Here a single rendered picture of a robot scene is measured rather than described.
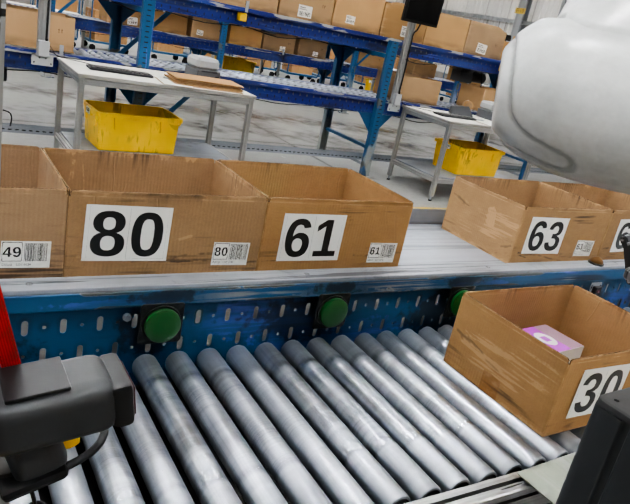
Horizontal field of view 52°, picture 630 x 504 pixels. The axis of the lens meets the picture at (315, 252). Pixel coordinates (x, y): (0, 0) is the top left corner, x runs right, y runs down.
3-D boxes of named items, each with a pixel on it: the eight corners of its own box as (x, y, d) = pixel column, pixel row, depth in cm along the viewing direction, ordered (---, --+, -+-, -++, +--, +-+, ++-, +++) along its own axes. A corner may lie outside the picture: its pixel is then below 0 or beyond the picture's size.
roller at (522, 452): (530, 489, 116) (539, 466, 115) (369, 345, 157) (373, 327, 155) (549, 483, 119) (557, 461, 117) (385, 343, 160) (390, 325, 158)
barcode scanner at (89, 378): (141, 473, 59) (137, 376, 54) (-3, 517, 53) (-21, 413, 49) (122, 429, 64) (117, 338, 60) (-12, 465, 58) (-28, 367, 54)
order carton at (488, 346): (542, 438, 124) (571, 360, 118) (441, 359, 146) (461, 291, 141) (656, 407, 145) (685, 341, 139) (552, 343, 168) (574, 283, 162)
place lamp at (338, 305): (319, 329, 143) (325, 301, 140) (316, 326, 144) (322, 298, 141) (345, 327, 146) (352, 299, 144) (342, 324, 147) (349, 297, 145)
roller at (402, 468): (421, 523, 103) (429, 498, 101) (274, 356, 143) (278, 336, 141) (444, 516, 105) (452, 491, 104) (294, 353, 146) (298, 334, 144)
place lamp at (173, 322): (144, 345, 122) (148, 312, 120) (142, 342, 123) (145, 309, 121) (179, 342, 126) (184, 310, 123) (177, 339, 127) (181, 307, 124)
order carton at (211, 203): (61, 280, 117) (68, 190, 111) (35, 223, 140) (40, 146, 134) (256, 273, 138) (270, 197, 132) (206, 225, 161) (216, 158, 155)
